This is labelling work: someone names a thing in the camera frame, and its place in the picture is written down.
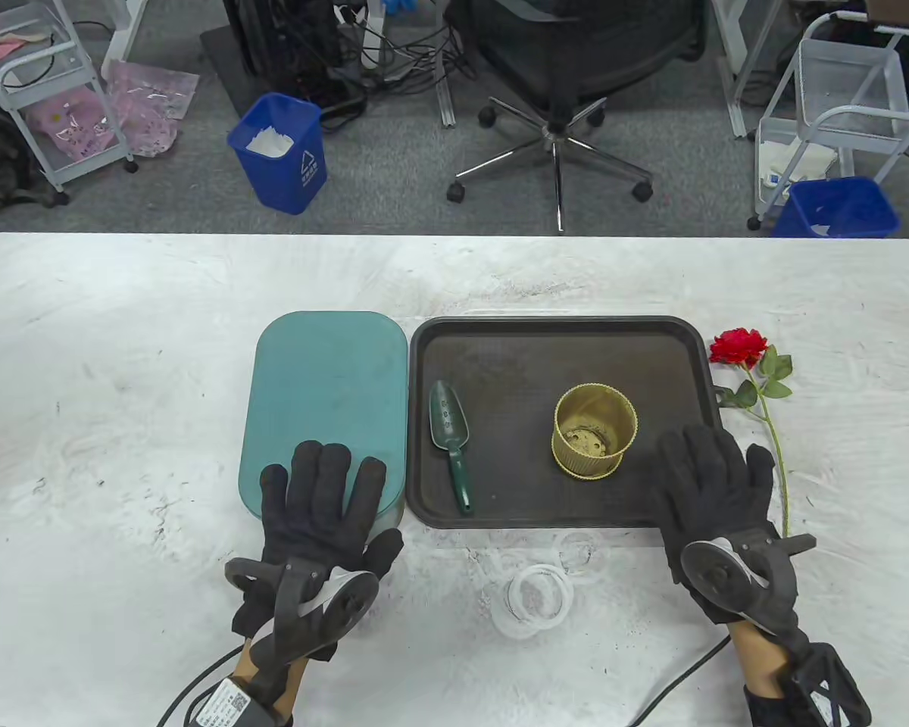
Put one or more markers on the person's right hand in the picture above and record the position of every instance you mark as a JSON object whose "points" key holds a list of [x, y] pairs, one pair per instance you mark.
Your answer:
{"points": [[712, 492]]}

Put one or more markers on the person's left hand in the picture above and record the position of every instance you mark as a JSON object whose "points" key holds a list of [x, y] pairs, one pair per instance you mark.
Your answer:
{"points": [[314, 515]]}

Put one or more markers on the yellow ribbed flower pot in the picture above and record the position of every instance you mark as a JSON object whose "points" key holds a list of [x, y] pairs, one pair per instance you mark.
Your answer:
{"points": [[595, 454]]}

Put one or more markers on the teal plastic bin lid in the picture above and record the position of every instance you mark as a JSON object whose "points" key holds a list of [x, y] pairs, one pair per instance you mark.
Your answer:
{"points": [[326, 386]]}

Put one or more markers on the red artificial rose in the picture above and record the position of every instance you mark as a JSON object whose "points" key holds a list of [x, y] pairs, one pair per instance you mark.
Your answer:
{"points": [[736, 347]]}

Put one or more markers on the green garden trowel scoop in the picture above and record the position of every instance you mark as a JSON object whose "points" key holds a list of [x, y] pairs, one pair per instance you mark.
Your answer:
{"points": [[448, 420]]}

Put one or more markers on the person's right forearm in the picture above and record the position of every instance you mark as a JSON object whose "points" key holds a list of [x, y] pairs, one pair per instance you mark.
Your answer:
{"points": [[754, 659]]}

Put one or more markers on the dark grey right controller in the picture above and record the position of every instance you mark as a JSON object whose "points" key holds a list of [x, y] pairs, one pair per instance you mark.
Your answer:
{"points": [[716, 575]]}

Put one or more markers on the grey and white left controller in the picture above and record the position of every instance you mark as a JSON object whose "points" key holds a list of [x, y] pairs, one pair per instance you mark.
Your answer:
{"points": [[333, 602]]}

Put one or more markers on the clear round plastic piece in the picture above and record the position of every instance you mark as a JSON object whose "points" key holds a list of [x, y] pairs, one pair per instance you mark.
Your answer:
{"points": [[576, 549]]}

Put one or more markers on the black labelled wrist box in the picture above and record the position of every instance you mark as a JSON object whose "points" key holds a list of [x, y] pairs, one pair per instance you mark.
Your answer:
{"points": [[231, 704]]}

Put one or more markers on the dark brown plastic tray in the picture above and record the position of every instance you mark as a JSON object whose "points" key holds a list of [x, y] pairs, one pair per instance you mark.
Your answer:
{"points": [[500, 356]]}

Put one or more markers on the plain blue waste bin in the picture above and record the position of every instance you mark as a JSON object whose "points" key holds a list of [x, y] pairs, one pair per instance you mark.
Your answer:
{"points": [[841, 208]]}

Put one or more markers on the blue bin with white symbol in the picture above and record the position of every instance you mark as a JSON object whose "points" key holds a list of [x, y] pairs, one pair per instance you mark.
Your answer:
{"points": [[276, 178]]}

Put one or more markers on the white box in cart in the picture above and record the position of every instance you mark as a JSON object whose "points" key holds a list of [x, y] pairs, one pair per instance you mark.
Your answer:
{"points": [[795, 163]]}

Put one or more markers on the white desk leg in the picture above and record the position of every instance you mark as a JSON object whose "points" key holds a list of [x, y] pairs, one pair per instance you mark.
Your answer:
{"points": [[125, 38], [738, 76]]}

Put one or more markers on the white rolling cart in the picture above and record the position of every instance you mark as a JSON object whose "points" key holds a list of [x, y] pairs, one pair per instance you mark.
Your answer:
{"points": [[848, 83], [23, 19]]}

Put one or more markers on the pink plastic bag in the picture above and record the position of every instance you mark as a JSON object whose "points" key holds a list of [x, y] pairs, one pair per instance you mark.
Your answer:
{"points": [[72, 125], [151, 106]]}

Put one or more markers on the black floor mat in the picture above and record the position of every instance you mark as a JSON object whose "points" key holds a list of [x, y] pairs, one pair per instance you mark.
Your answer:
{"points": [[227, 68]]}

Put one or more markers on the black office chair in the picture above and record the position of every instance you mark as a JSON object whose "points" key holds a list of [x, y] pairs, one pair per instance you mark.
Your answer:
{"points": [[576, 53]]}

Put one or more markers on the black computer tower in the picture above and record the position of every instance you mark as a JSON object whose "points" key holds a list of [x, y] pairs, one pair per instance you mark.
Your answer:
{"points": [[273, 38]]}

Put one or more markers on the white power strip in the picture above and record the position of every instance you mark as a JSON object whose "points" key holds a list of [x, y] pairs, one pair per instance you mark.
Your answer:
{"points": [[371, 30]]}

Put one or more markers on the black lattice wrist mount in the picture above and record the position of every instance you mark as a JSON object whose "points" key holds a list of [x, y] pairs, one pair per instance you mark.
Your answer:
{"points": [[826, 689]]}

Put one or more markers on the aluminium rail piece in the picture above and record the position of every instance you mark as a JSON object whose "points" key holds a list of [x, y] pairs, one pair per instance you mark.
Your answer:
{"points": [[447, 102]]}

